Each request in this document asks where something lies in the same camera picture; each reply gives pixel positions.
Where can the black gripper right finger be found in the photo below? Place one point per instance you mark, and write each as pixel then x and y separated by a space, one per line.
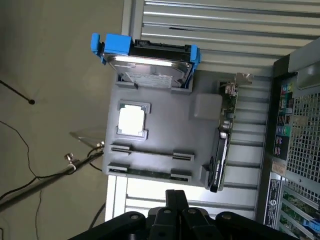
pixel 190 225

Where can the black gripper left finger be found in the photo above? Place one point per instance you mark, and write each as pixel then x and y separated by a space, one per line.
pixel 165 225

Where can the green graphics card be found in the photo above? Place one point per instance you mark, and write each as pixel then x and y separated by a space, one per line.
pixel 220 160

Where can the grey parts rack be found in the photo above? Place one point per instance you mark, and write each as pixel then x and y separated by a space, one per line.
pixel 170 130

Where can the silver CPU chip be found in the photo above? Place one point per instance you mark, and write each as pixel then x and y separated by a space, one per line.
pixel 131 121

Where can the clear plastic plate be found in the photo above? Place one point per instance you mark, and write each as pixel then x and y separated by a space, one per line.
pixel 92 137

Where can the grey open PC case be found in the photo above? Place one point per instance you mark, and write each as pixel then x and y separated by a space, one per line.
pixel 300 150

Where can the metal stand rod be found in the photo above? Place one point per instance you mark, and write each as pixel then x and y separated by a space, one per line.
pixel 37 186

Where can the hard disk in blue carrier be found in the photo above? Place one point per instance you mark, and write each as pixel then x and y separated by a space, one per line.
pixel 150 67

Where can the black tripod leg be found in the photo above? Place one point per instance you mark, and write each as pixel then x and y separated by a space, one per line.
pixel 31 102

